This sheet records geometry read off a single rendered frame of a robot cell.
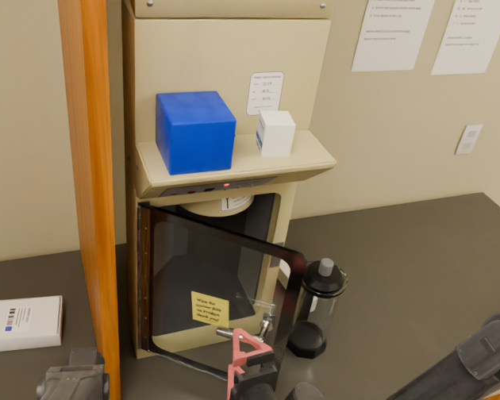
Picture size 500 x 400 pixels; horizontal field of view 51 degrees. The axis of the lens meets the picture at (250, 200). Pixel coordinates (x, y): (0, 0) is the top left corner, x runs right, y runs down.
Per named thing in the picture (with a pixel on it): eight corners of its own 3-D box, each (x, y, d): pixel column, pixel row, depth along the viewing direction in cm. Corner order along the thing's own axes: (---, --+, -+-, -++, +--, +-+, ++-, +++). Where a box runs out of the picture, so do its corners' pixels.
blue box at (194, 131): (155, 143, 87) (155, 92, 82) (213, 138, 91) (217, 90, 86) (169, 176, 80) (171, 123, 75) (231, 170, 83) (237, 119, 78)
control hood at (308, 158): (134, 191, 93) (133, 142, 87) (300, 173, 104) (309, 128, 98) (148, 233, 84) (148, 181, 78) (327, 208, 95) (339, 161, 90)
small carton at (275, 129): (255, 141, 92) (259, 109, 88) (282, 141, 93) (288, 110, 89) (260, 156, 88) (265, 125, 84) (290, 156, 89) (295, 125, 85)
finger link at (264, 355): (256, 315, 91) (278, 359, 84) (251, 343, 95) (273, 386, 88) (218, 325, 88) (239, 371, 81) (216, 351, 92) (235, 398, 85)
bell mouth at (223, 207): (161, 171, 115) (162, 150, 112) (237, 164, 121) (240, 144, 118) (182, 222, 102) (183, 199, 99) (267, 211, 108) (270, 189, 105)
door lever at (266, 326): (225, 317, 102) (225, 308, 100) (272, 331, 100) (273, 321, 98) (214, 338, 98) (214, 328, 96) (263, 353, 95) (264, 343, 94)
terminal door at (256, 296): (143, 347, 117) (143, 202, 94) (273, 396, 111) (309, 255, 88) (140, 349, 116) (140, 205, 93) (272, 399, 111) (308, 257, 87)
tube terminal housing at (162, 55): (117, 282, 138) (105, -29, 93) (234, 263, 150) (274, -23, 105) (136, 359, 120) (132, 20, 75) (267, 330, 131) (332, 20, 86)
